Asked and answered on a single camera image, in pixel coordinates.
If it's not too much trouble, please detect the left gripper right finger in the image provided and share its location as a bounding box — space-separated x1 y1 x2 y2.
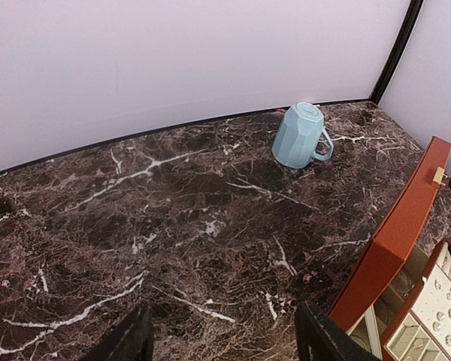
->
295 301 376 361

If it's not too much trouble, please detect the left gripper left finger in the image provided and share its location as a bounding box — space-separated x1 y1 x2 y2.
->
86 304 153 360

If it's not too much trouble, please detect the brown jewelry box cream lining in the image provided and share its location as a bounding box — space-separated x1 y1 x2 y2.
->
328 137 451 360

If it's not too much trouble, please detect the brown jewelry tray cream lining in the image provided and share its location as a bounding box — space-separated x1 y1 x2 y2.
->
381 241 451 360

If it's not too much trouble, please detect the light blue upside-down mug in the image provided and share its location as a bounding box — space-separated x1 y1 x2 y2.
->
271 102 334 169

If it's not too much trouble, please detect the black right corner post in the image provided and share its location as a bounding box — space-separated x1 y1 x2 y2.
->
369 0 424 105

